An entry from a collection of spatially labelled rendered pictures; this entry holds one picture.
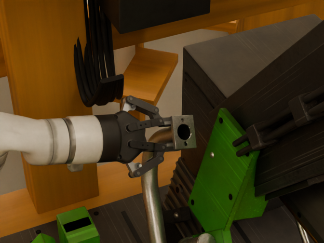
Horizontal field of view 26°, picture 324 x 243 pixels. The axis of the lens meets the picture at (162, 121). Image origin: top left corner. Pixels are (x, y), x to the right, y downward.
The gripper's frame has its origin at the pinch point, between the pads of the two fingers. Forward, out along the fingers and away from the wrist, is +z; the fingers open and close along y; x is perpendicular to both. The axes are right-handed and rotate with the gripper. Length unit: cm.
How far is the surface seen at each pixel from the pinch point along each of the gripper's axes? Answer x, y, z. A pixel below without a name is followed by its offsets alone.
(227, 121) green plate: -7.4, 0.8, 6.2
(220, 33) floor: 199, 69, 146
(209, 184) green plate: 0.3, -8.8, 6.3
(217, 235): -0.9, -17.4, 6.1
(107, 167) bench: 46.8, -2.4, 8.3
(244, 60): 4.4, 13.2, 19.4
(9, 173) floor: 180, 4, 24
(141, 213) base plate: 32.0, -13.4, 8.7
